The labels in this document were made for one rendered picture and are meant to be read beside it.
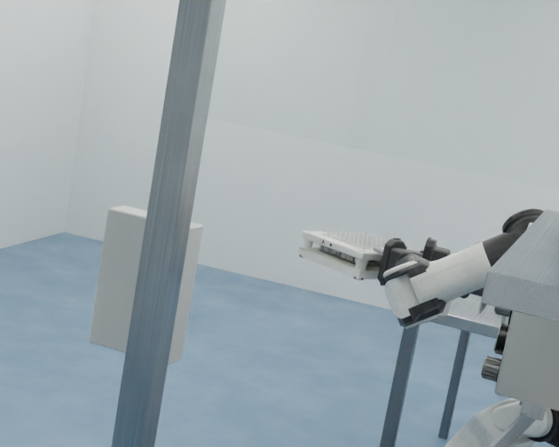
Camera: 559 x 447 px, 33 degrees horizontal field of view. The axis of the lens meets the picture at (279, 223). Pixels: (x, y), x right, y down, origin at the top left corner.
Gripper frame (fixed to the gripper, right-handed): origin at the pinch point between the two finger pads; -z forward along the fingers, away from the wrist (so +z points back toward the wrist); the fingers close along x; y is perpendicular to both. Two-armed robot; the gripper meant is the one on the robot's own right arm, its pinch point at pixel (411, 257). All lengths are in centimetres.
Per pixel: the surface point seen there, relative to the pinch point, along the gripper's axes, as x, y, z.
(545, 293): -34, -164, 34
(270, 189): 55, 374, -155
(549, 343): -19, -125, 36
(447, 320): 19.6, 20.8, 11.5
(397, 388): 44.1, 22.8, 1.8
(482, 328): 19.1, 20.4, 21.5
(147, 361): 9, -100, -28
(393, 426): 56, 23, 3
